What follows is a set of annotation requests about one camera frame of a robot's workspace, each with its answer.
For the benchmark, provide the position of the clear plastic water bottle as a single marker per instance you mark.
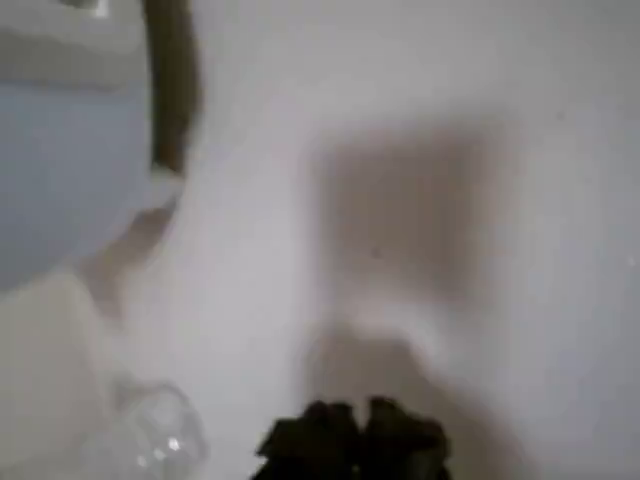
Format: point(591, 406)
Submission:
point(155, 430)

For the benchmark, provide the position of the white rice cooker housing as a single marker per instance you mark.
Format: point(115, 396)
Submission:
point(65, 175)

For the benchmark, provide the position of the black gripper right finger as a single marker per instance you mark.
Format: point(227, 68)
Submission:
point(402, 442)

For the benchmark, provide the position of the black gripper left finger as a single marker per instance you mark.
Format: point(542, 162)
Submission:
point(310, 442)

